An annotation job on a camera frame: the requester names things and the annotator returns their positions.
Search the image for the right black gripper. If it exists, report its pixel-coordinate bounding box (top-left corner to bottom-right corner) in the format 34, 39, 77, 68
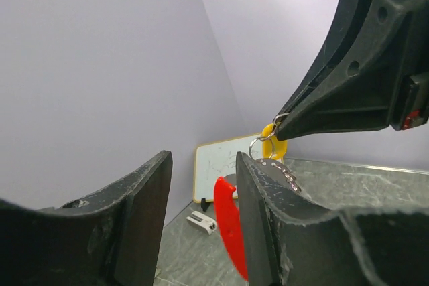
274, 0, 428, 141

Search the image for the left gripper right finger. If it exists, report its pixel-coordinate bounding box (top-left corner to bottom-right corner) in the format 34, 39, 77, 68
236, 153, 428, 285

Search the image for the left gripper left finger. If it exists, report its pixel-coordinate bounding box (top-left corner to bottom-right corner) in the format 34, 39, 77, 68
1, 151, 173, 285

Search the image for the saw keychain with red handle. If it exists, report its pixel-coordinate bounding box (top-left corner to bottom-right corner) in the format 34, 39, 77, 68
213, 157, 302, 282

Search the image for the yellow capped key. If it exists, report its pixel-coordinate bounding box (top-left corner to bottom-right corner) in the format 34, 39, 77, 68
261, 123, 288, 162

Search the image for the white rectangular clip device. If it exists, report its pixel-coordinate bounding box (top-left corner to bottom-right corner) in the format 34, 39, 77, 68
186, 211, 218, 236

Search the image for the small whiteboard with wooden frame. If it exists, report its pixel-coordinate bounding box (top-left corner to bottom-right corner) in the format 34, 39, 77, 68
193, 134, 259, 204

